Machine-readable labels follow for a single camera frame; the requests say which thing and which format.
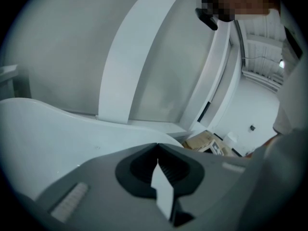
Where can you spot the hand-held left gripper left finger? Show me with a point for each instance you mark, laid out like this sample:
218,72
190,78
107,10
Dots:
103,191

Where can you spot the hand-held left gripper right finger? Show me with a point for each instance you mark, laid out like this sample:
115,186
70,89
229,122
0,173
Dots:
216,191

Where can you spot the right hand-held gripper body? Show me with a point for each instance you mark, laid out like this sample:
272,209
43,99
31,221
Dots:
217,148

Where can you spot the white bathtub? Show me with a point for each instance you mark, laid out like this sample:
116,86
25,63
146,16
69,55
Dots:
48,133

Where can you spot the plain brown cardboard box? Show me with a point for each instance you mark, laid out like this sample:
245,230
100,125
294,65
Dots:
199,138

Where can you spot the person's grey shirt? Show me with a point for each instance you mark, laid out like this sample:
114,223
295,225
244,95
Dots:
293,93

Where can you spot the black head camera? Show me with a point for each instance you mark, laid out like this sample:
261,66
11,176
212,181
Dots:
208,20

